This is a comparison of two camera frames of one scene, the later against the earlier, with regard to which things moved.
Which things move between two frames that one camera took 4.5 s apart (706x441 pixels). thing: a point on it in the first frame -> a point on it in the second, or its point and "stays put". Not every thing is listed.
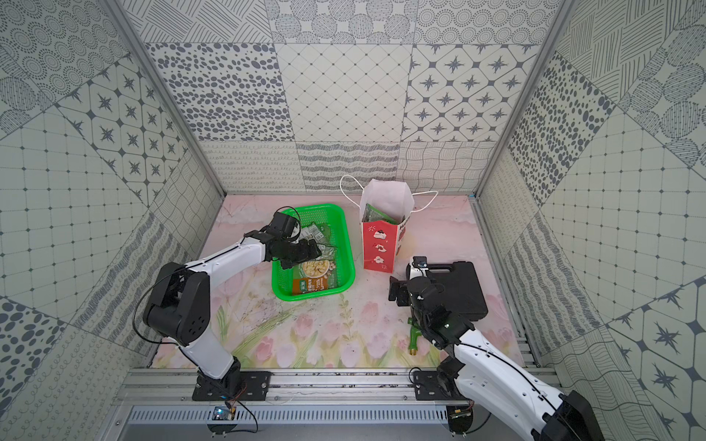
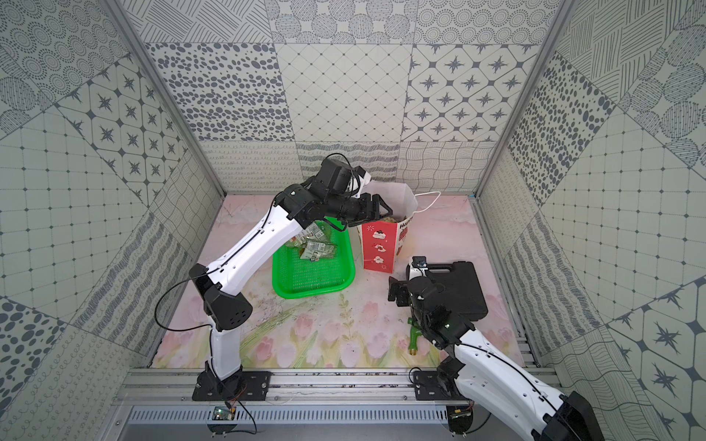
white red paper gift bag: [385, 209] stays put
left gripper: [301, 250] -> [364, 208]
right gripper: [401, 286] stays put
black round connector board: [460, 418] stays put
